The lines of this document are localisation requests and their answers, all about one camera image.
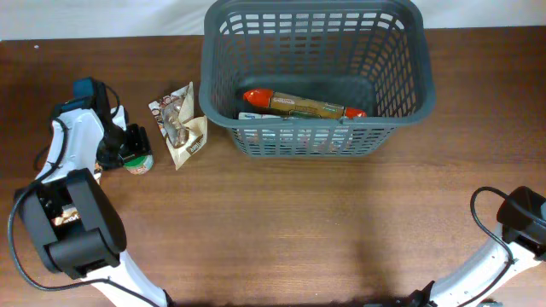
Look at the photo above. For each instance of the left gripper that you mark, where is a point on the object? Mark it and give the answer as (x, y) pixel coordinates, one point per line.
(141, 145)

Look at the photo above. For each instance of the green lidded jar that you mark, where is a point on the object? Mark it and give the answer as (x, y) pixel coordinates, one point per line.
(140, 165)

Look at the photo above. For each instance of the beige mushroom snack pouch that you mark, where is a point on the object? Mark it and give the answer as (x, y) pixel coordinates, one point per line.
(184, 133)

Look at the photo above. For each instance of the tissue pack multipack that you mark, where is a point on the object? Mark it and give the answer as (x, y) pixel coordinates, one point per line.
(300, 137)

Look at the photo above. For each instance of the red spaghetti packet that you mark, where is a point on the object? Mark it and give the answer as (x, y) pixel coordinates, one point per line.
(296, 106)

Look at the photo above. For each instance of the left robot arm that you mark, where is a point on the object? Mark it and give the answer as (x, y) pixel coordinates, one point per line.
(73, 226)

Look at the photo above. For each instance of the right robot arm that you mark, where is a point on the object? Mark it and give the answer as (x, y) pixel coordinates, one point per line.
(515, 245)

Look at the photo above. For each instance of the beige bread bag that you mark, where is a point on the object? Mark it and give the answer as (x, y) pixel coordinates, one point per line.
(69, 213)

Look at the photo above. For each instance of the grey plastic basket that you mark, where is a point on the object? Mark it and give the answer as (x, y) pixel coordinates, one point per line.
(371, 55)

